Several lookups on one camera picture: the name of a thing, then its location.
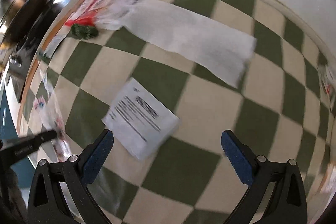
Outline clear long plastic wrapper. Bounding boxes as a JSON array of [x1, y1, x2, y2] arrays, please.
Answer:
[[33, 70, 72, 162]]

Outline white printed paper sachet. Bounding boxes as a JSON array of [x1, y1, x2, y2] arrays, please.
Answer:
[[102, 78, 179, 161]]

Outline small white blue sachet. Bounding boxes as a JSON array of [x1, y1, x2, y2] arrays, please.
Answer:
[[43, 34, 67, 58]]

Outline white paper towel sheet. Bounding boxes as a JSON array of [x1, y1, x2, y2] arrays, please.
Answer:
[[124, 0, 256, 87]]

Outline green vegetable scrap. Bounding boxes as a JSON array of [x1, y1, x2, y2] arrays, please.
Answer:
[[71, 24, 99, 40]]

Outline red white plastic bag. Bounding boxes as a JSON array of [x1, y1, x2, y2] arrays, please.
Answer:
[[65, 0, 112, 26]]

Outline clear plastic bag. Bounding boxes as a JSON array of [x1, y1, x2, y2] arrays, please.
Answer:
[[93, 0, 142, 31]]

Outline black gas stove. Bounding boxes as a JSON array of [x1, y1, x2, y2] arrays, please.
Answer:
[[6, 0, 68, 103]]

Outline wrappers at mat edge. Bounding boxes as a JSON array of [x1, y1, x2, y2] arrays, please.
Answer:
[[317, 64, 335, 110]]

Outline black wok pan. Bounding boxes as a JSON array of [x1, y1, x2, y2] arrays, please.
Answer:
[[1, 0, 48, 49]]

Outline green checkered table mat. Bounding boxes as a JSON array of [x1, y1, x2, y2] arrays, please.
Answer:
[[16, 0, 336, 224]]

